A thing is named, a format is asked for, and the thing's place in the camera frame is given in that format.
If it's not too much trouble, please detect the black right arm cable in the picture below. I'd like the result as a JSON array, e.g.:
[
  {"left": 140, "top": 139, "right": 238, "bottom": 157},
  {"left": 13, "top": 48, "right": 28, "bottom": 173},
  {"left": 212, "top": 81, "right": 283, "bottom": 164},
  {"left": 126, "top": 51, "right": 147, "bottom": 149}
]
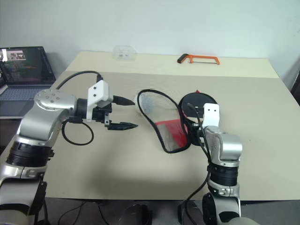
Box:
[{"left": 184, "top": 102, "right": 213, "bottom": 225}]

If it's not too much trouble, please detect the dark chair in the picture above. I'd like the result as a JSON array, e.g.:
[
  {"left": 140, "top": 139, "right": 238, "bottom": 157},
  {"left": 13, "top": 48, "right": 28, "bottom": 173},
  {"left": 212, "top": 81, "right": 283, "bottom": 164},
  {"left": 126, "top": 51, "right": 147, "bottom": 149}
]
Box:
[{"left": 291, "top": 62, "right": 300, "bottom": 105}]

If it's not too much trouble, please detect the orange hacksaw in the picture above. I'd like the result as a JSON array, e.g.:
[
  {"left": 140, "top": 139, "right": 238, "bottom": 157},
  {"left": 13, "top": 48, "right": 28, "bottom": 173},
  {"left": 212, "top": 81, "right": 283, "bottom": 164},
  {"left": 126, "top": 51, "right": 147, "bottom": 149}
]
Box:
[{"left": 177, "top": 53, "right": 221, "bottom": 66}]

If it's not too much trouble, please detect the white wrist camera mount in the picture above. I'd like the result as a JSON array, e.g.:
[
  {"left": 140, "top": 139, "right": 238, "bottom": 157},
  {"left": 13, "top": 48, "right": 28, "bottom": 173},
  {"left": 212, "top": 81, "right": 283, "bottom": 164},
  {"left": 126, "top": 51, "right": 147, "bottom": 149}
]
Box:
[
  {"left": 202, "top": 102, "right": 220, "bottom": 128},
  {"left": 86, "top": 80, "right": 114, "bottom": 122}
]

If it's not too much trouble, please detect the open laptop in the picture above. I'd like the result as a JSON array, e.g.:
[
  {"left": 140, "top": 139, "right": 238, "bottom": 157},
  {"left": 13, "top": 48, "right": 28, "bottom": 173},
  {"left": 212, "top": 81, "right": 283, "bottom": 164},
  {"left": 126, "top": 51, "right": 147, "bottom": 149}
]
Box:
[{"left": 0, "top": 46, "right": 57, "bottom": 118}]

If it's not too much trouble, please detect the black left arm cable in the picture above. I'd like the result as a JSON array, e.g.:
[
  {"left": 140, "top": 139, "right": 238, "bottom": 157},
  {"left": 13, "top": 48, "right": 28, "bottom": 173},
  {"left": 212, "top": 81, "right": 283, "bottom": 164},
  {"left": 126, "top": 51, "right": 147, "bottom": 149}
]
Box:
[{"left": 55, "top": 71, "right": 104, "bottom": 145}]

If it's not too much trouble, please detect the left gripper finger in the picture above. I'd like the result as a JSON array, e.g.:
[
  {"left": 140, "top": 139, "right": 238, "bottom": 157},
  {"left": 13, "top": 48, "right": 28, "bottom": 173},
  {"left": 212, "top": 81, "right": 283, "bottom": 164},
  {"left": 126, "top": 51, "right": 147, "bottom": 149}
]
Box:
[
  {"left": 107, "top": 121, "right": 140, "bottom": 131},
  {"left": 113, "top": 95, "right": 136, "bottom": 106}
]

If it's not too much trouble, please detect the clear plastic box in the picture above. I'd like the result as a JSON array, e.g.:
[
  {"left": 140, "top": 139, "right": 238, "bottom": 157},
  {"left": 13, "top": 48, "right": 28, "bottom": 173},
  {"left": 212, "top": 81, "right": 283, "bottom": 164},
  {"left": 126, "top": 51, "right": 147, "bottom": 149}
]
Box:
[{"left": 112, "top": 44, "right": 138, "bottom": 61}]

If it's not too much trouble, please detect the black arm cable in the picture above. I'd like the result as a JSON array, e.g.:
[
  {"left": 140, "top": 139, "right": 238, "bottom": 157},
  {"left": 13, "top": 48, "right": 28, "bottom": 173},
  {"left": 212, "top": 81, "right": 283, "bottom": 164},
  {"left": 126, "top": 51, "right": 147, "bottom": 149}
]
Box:
[
  {"left": 55, "top": 71, "right": 104, "bottom": 145},
  {"left": 184, "top": 102, "right": 213, "bottom": 225}
]

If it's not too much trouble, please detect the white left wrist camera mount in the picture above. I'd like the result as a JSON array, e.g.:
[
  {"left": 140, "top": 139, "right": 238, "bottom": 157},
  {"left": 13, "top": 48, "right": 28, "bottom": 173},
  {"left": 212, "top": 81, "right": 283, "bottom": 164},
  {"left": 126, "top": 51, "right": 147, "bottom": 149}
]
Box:
[{"left": 86, "top": 80, "right": 114, "bottom": 122}]

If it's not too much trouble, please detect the black red mesh paddle case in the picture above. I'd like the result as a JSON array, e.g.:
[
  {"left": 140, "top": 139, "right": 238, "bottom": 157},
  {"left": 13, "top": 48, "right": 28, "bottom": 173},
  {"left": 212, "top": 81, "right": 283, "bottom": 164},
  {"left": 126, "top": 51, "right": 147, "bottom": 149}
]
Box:
[{"left": 137, "top": 89, "right": 191, "bottom": 154}]

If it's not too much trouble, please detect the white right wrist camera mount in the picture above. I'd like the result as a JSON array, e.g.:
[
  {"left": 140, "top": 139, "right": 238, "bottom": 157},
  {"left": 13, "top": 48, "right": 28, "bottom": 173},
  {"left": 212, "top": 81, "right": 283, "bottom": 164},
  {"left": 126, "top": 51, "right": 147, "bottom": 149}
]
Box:
[{"left": 202, "top": 102, "right": 220, "bottom": 128}]

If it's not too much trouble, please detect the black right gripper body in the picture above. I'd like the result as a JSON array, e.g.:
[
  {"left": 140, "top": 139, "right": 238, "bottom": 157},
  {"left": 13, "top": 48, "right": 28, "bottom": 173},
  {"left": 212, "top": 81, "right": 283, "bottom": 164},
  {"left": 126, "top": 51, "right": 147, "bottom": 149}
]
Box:
[{"left": 190, "top": 123, "right": 205, "bottom": 145}]

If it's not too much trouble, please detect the dark rounded shape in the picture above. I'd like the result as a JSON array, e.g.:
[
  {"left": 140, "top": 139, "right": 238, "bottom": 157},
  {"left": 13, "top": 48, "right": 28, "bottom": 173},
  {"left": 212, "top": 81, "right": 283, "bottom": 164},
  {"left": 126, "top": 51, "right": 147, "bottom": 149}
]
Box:
[{"left": 177, "top": 201, "right": 204, "bottom": 225}]

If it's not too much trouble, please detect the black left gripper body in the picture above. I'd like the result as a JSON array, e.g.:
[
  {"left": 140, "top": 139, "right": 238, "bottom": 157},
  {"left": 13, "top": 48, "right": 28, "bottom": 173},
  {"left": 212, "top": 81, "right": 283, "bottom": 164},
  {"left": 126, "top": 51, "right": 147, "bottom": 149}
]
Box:
[{"left": 92, "top": 102, "right": 113, "bottom": 129}]

